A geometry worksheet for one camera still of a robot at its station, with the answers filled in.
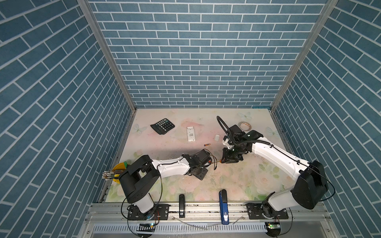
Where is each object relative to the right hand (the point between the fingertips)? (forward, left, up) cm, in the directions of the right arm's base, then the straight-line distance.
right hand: (221, 160), depth 79 cm
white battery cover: (+23, +1, -12) cm, 26 cm away
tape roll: (+35, -20, -13) cm, 43 cm away
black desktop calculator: (+27, +41, -9) cm, 50 cm away
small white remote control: (+23, +19, -10) cm, 32 cm away
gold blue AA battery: (+16, +8, -12) cm, 22 cm away
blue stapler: (-21, -2, -9) cm, 22 cm away
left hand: (-3, +10, -12) cm, 16 cm away
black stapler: (-22, +19, -9) cm, 30 cm away
